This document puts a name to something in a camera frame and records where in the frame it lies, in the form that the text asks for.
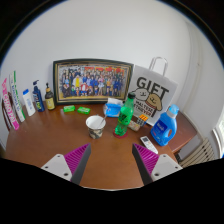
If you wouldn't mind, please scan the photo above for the green plastic soda bottle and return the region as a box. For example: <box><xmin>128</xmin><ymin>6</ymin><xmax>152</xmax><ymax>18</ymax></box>
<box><xmin>114</xmin><ymin>92</ymin><xmax>135</xmax><ymax>137</ymax></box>

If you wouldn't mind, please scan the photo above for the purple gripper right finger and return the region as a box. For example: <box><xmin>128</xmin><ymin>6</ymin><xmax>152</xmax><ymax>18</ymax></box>
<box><xmin>132</xmin><ymin>143</ymin><xmax>182</xmax><ymax>185</ymax></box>

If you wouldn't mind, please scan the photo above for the white gift paper bag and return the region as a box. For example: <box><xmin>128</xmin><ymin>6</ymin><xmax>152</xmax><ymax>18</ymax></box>
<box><xmin>129</xmin><ymin>57</ymin><xmax>178</xmax><ymax>126</ymax></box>

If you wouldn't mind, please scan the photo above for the pink shuttlecock tube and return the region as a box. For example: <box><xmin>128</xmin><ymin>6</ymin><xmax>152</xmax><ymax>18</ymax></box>
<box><xmin>2</xmin><ymin>78</ymin><xmax>19</xmax><ymax>130</ymax></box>

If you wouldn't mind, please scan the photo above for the white lotion bottle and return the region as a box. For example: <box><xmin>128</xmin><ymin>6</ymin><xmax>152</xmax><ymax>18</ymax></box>
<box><xmin>23</xmin><ymin>89</ymin><xmax>36</xmax><ymax>116</ymax></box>

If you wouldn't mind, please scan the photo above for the framed group photo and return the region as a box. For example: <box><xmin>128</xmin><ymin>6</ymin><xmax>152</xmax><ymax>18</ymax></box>
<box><xmin>53</xmin><ymin>59</ymin><xmax>133</xmax><ymax>105</ymax></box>

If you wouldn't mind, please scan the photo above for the red round coaster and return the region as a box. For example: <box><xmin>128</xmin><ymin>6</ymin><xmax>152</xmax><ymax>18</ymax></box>
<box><xmin>113</xmin><ymin>129</ymin><xmax>129</xmax><ymax>139</ymax></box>

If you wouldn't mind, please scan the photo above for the dark amber pump bottle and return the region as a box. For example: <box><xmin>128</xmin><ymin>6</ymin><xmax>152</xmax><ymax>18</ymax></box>
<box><xmin>45</xmin><ymin>84</ymin><xmax>55</xmax><ymax>110</ymax></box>

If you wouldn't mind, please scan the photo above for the white blue shuttlecock tube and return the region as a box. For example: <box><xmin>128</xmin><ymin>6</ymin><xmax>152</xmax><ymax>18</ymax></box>
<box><xmin>9</xmin><ymin>71</ymin><xmax>25</xmax><ymax>122</ymax></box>

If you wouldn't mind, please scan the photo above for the small brown box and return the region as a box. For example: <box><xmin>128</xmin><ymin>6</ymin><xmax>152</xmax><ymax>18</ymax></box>
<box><xmin>128</xmin><ymin>121</ymin><xmax>141</xmax><ymax>132</ymax></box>

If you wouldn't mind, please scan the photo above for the white radiator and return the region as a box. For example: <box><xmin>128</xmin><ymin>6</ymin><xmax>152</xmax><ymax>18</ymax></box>
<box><xmin>179</xmin><ymin>138</ymin><xmax>215</xmax><ymax>168</ymax></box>

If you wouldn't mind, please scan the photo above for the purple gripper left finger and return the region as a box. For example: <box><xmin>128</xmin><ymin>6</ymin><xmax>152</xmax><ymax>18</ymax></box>
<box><xmin>42</xmin><ymin>143</ymin><xmax>91</xmax><ymax>185</ymax></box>

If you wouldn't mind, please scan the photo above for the blue tissue pack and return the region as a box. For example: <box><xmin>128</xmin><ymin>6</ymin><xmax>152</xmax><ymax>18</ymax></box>
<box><xmin>103</xmin><ymin>98</ymin><xmax>123</xmax><ymax>118</ymax></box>

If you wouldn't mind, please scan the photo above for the rubik cube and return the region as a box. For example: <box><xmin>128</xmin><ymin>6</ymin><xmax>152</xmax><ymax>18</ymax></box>
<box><xmin>137</xmin><ymin>114</ymin><xmax>148</xmax><ymax>127</ymax></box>

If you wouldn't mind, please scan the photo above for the camouflage paper cup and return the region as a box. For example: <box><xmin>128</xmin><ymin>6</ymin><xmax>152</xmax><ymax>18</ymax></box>
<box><xmin>86</xmin><ymin>115</ymin><xmax>106</xmax><ymax>139</ymax></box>

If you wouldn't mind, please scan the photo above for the white remote control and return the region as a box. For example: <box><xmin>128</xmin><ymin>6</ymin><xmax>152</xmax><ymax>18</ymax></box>
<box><xmin>140</xmin><ymin>136</ymin><xmax>158</xmax><ymax>153</ymax></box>

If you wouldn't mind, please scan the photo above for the blue detergent bottle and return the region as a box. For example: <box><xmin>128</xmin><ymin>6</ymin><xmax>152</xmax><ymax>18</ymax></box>
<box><xmin>150</xmin><ymin>104</ymin><xmax>179</xmax><ymax>146</ymax></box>

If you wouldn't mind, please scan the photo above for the blue pump bottle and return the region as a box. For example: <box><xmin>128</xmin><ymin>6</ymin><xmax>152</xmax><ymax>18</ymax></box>
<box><xmin>33</xmin><ymin>81</ymin><xmax>45</xmax><ymax>112</ymax></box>

